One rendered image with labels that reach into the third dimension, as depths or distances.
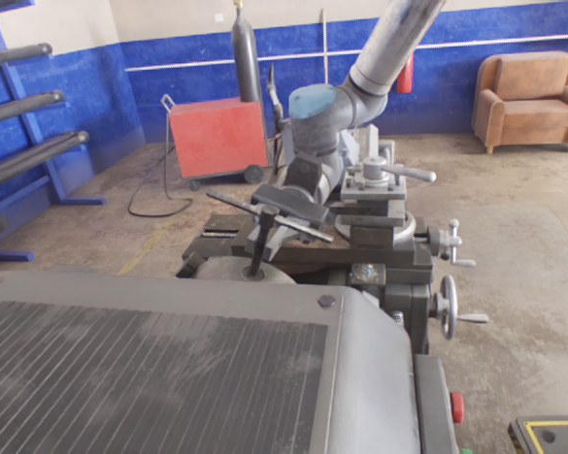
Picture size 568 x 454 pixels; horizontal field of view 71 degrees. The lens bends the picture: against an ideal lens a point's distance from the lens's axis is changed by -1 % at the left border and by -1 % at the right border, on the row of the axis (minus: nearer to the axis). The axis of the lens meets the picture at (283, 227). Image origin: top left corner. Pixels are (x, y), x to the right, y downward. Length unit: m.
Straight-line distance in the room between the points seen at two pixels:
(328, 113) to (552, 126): 4.15
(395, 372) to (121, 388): 0.22
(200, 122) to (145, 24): 2.17
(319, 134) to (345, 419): 0.58
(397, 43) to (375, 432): 0.65
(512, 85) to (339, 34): 1.94
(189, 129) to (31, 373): 3.65
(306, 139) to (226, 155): 3.25
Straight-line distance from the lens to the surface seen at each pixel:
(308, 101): 0.77
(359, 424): 0.31
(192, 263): 0.71
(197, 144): 3.99
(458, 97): 5.30
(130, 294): 0.44
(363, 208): 1.08
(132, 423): 0.32
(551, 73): 5.04
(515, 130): 4.73
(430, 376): 0.41
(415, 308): 1.28
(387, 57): 0.82
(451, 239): 1.37
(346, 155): 1.74
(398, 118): 5.27
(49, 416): 0.36
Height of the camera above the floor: 1.58
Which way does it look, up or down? 29 degrees down
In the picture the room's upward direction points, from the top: 6 degrees counter-clockwise
